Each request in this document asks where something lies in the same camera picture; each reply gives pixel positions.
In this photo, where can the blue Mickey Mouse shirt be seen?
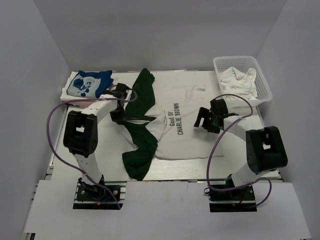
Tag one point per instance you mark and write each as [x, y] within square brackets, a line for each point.
[90, 83]

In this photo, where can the pink shirt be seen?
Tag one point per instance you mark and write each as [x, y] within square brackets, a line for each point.
[81, 103]

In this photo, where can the white crumpled shirt in basket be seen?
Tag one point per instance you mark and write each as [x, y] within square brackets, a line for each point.
[242, 84]

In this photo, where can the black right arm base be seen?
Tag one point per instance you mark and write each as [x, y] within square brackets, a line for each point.
[236, 201]

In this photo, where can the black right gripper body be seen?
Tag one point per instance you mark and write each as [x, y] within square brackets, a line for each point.
[211, 127]

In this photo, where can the white plastic basket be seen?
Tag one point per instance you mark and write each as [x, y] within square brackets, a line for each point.
[243, 63]

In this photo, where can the white green Charlie Brown shirt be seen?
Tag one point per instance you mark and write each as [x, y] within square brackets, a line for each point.
[161, 124]

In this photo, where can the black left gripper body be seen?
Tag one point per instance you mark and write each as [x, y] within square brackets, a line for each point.
[118, 114]

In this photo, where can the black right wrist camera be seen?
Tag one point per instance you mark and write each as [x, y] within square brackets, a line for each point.
[218, 107]

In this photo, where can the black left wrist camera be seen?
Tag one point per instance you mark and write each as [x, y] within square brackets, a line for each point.
[119, 91]

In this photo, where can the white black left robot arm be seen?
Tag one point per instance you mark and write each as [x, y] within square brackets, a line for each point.
[81, 136]

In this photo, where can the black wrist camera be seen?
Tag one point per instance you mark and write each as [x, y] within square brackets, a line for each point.
[218, 107]
[119, 91]

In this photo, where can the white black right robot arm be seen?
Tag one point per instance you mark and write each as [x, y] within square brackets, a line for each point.
[265, 151]

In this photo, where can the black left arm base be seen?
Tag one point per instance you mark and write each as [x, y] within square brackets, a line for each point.
[96, 198]

